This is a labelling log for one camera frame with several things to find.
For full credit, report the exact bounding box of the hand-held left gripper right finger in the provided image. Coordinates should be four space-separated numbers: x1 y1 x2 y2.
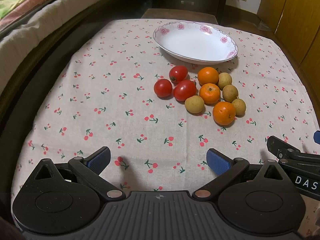
191 148 290 202

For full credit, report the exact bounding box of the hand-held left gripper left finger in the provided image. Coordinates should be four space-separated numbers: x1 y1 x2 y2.
34 146 125 202

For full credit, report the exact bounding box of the orange tangerine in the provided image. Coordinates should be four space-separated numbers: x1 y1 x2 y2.
197 67 220 86
199 83 221 104
212 101 236 126

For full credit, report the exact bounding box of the tan longan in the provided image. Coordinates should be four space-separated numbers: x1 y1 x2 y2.
184 95 205 114
222 84 239 103
218 72 233 89
231 98 247 116

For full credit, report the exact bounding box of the red tomato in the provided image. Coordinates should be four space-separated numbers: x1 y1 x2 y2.
153 78 173 98
169 65 188 83
173 80 197 102

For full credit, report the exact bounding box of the white floral plate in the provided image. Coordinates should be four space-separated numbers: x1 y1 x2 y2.
153 22 239 65

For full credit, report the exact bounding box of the cherry print tablecloth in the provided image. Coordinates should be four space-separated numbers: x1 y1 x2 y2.
10 19 320 238

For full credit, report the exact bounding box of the wooden wardrobe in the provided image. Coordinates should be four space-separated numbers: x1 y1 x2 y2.
257 0 320 80

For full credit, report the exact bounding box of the clear plastic wrapper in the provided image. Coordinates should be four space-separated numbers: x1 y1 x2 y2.
257 21 272 32

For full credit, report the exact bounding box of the bed with quilt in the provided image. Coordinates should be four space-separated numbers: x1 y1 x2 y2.
0 0 140 95

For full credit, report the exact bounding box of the colourful patchwork quilt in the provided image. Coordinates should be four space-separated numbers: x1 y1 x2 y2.
0 0 98 20

